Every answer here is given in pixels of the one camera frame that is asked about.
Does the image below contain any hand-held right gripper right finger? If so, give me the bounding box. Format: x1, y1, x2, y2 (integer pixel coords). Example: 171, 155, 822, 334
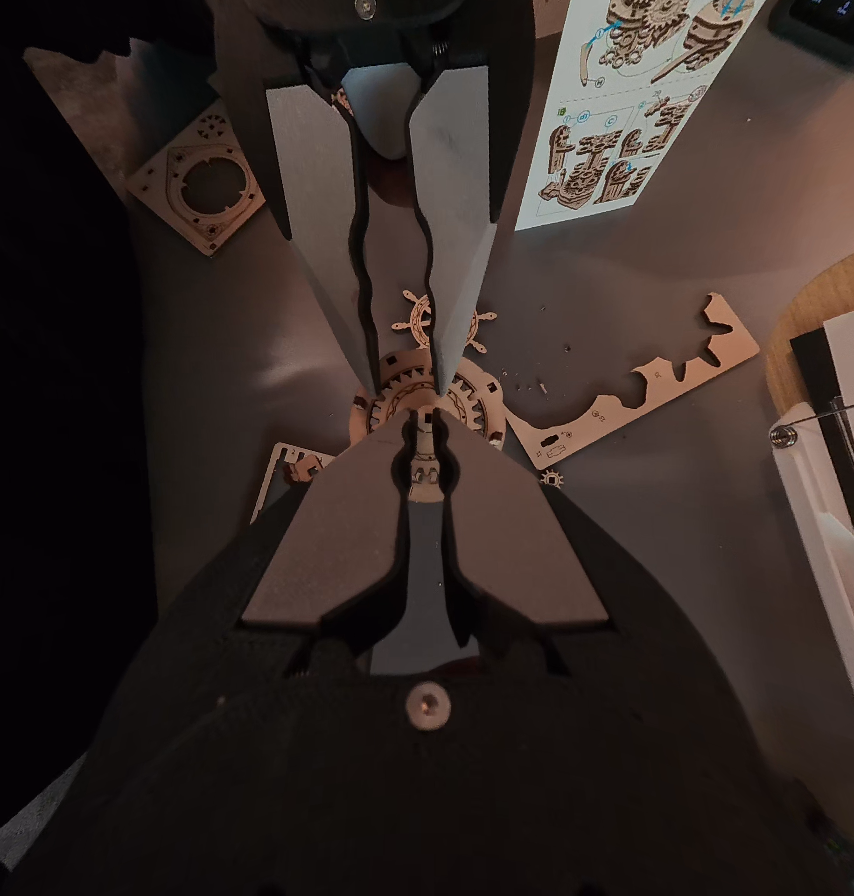
433, 410, 611, 651

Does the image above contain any pentagonal wooden scrap sheet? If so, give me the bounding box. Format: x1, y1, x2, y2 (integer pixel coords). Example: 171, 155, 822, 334
125, 98, 267, 258

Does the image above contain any wire poster clip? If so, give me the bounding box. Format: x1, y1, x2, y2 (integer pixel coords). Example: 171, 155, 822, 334
769, 409, 854, 449

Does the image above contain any long wooden scrap strip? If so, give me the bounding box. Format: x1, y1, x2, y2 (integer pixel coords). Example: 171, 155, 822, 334
505, 293, 760, 470

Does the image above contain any black backing sheet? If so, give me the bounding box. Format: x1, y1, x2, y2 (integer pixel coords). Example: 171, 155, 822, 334
790, 335, 854, 408

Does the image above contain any round wooden gear model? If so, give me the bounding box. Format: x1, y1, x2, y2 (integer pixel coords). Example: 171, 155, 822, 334
348, 349, 507, 506

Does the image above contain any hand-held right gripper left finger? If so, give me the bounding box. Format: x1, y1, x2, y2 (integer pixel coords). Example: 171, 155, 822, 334
238, 410, 419, 658

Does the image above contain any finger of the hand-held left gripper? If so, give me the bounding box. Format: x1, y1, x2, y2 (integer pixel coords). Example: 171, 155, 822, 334
265, 83, 385, 394
408, 65, 499, 398

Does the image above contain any white assembly booklet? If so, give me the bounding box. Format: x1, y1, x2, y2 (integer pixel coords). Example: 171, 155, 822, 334
514, 0, 767, 232

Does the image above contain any rectangular wooden cut-out sheet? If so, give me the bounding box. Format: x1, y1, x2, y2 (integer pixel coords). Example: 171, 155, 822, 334
251, 441, 338, 525

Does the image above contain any wooden ship wheel part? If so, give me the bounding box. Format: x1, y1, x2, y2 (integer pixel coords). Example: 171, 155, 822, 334
391, 290, 499, 354

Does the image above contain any small black screen device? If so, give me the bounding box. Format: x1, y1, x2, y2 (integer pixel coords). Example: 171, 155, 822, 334
769, 0, 854, 67

